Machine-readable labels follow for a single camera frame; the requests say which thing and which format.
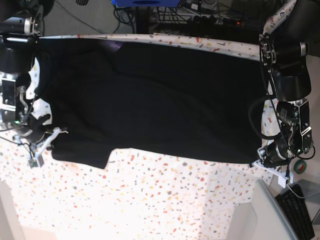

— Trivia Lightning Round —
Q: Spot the green tape roll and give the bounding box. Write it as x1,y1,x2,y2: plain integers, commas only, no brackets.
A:
293,159,307,175

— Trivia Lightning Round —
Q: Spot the black keyboard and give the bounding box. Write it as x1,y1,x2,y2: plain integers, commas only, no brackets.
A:
275,190,315,240

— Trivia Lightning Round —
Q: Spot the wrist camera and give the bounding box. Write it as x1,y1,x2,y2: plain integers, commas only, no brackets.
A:
277,172,294,189
28,156,44,169

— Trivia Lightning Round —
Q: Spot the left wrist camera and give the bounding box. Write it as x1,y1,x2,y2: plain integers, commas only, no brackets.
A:
277,172,294,189

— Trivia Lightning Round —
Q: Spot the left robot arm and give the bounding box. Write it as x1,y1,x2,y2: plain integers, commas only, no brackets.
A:
253,0,320,183

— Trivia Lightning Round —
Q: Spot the terrazzo pattern tablecloth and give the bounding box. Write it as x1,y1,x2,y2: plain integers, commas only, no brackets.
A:
0,33,297,240

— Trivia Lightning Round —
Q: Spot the black t-shirt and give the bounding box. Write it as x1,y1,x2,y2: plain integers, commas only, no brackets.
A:
37,39,266,169

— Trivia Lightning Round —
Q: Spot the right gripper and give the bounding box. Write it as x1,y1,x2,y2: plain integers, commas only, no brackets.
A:
13,116,69,160

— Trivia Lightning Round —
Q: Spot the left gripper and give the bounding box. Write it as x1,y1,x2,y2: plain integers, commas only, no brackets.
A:
248,139,293,177

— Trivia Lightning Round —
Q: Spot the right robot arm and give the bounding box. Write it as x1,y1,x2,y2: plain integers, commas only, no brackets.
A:
0,0,63,168

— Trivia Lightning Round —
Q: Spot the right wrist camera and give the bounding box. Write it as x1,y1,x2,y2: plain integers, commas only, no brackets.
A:
28,156,44,169

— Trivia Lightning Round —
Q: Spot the grey laptop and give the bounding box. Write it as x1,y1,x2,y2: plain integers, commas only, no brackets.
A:
251,180,298,240

